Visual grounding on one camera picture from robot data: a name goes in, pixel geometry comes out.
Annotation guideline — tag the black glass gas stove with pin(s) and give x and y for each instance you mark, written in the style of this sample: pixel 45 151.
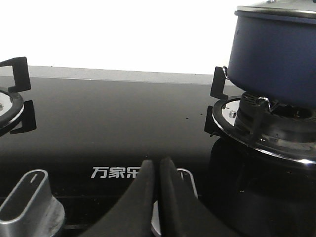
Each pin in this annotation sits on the black glass gas stove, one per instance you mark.
pixel 93 135

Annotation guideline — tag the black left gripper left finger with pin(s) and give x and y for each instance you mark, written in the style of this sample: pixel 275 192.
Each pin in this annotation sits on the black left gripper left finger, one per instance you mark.
pixel 131 215

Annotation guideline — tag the burner with pot support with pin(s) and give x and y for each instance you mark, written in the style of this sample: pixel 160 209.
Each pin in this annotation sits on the burner with pot support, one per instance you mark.
pixel 16 114
pixel 262 125

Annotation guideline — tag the left burner with pot support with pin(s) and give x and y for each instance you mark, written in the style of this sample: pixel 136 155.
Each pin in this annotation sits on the left burner with pot support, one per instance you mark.
pixel 16 114

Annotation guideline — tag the right burner with pot support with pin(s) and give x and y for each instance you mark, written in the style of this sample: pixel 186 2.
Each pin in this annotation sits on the right burner with pot support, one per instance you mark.
pixel 262 125

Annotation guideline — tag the silver stove knob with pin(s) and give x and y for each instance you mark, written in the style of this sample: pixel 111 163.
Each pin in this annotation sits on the silver stove knob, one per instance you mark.
pixel 188 178
pixel 31 210

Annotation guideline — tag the silver left stove knob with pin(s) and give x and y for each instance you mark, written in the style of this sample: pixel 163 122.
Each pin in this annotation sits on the silver left stove knob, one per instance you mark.
pixel 31 210

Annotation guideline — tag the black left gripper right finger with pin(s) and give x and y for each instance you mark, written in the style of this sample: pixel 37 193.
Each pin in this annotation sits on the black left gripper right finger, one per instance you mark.
pixel 181 213

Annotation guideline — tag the dark blue cooking pot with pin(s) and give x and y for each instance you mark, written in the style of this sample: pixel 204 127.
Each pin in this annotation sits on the dark blue cooking pot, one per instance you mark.
pixel 275 56

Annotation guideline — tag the silver right stove knob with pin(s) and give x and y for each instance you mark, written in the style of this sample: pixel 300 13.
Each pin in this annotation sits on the silver right stove knob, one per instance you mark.
pixel 188 178

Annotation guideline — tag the glass pot lid blue knob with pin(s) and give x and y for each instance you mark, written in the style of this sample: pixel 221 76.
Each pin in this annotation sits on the glass pot lid blue knob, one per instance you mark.
pixel 283 6

